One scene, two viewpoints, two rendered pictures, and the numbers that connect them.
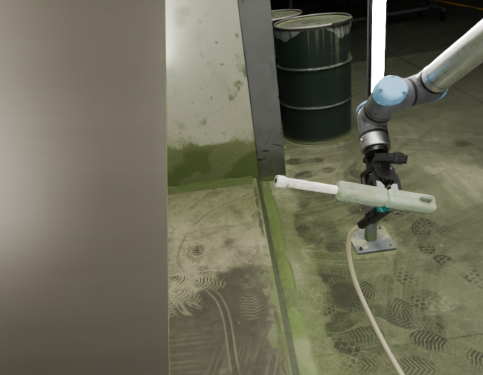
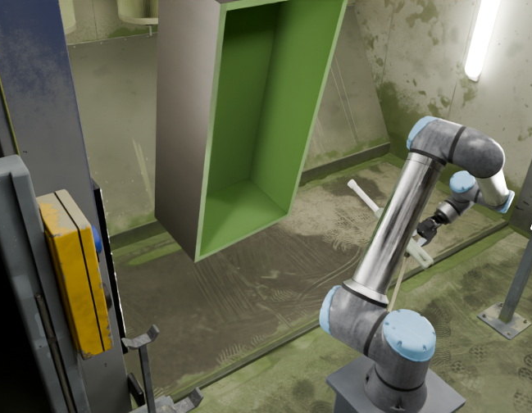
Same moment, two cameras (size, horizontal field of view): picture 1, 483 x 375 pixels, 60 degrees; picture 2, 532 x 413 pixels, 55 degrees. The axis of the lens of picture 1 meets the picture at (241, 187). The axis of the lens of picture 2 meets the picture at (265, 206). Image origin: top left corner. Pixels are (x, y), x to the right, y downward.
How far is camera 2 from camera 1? 1.61 m
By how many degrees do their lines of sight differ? 45
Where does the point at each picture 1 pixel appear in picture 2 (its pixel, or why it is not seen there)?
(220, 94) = (512, 130)
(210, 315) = (342, 258)
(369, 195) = not seen: hidden behind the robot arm
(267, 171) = (518, 222)
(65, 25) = (198, 83)
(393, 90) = (458, 182)
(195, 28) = (520, 65)
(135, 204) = (202, 128)
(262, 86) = not seen: outside the picture
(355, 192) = not seen: hidden behind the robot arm
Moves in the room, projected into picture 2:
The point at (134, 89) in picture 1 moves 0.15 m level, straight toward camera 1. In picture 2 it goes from (206, 102) to (172, 114)
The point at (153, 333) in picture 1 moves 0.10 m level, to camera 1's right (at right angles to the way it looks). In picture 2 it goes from (201, 167) to (214, 179)
